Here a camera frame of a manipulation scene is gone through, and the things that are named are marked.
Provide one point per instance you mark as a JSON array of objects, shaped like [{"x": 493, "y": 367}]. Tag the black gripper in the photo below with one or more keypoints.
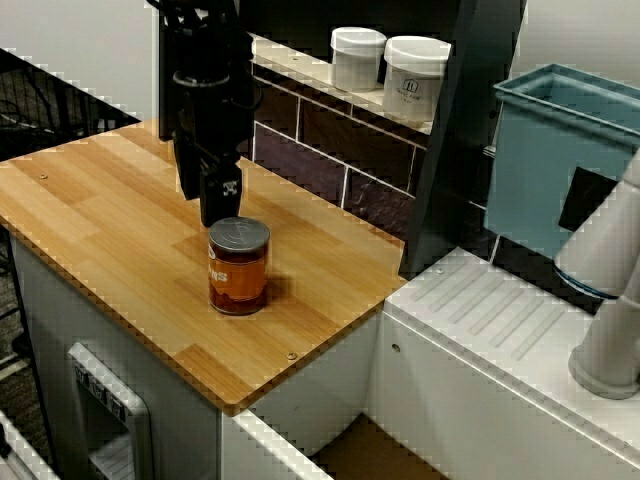
[{"x": 215, "y": 120}]

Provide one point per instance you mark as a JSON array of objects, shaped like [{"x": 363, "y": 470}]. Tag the orange beans can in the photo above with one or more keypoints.
[{"x": 240, "y": 280}]

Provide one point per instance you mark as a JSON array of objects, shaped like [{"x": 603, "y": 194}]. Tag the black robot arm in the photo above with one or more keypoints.
[{"x": 205, "y": 35}]

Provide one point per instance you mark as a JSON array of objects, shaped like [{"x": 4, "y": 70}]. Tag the dark tile backsplash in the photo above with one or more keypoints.
[{"x": 310, "y": 145}]

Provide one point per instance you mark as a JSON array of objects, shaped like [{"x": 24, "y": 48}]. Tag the cream shelf ledge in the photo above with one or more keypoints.
[{"x": 300, "y": 62}]

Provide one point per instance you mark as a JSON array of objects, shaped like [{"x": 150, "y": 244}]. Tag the plain white lidded jar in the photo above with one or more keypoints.
[{"x": 357, "y": 55}]

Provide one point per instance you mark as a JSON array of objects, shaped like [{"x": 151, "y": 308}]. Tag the white toy kitchen cabinet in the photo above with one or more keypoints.
[{"x": 50, "y": 310}]

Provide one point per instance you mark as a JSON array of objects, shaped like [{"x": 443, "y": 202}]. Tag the white jar with print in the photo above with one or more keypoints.
[{"x": 415, "y": 75}]

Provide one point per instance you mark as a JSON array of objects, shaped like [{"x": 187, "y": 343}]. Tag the teal plastic bin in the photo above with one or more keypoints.
[{"x": 530, "y": 175}]

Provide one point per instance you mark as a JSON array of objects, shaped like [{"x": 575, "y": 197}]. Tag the white toy sink unit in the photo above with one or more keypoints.
[{"x": 475, "y": 380}]

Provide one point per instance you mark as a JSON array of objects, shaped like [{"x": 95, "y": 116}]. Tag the white toy faucet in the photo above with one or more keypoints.
[{"x": 605, "y": 240}]

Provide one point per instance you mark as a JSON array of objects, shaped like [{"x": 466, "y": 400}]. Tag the dark upright post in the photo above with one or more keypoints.
[{"x": 450, "y": 175}]

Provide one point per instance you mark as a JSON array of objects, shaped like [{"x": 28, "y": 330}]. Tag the aluminium extrusion frame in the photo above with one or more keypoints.
[{"x": 20, "y": 450}]

